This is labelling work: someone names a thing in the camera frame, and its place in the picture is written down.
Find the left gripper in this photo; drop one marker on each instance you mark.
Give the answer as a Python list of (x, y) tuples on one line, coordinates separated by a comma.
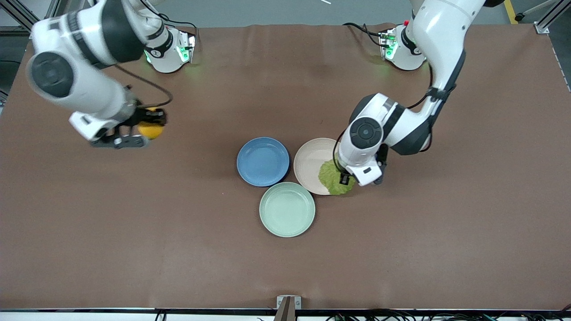
[(345, 179)]

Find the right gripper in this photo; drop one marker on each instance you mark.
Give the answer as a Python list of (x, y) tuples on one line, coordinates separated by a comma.
[(143, 114)]

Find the green lettuce leaf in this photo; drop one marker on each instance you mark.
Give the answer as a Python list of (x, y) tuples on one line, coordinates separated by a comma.
[(332, 183)]

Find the yellow lemon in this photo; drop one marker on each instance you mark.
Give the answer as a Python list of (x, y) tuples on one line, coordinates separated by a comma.
[(151, 133)]

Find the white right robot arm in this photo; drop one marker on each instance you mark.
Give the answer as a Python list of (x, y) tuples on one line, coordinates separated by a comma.
[(89, 93)]

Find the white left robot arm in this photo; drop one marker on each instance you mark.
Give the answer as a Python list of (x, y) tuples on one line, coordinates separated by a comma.
[(441, 35)]

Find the beige plate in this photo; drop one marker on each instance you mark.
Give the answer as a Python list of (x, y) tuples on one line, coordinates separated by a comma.
[(308, 165)]

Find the mint green plate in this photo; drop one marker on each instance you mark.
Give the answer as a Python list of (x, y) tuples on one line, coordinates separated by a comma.
[(287, 209)]

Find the blue plate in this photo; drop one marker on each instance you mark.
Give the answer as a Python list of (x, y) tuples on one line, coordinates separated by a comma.
[(263, 161)]

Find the brown paper table cover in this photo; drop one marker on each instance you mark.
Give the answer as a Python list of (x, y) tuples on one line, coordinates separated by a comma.
[(134, 223)]

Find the metal base connector bracket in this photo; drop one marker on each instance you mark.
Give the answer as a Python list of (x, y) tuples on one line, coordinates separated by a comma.
[(191, 47), (384, 44)]

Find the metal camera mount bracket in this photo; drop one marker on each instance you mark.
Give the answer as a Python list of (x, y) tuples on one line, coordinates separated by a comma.
[(288, 303)]

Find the aluminium frame profile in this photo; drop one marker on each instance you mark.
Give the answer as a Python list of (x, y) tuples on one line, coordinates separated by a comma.
[(18, 15), (555, 15)]

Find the white table edge rail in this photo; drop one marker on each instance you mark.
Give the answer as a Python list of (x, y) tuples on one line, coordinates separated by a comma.
[(89, 316)]

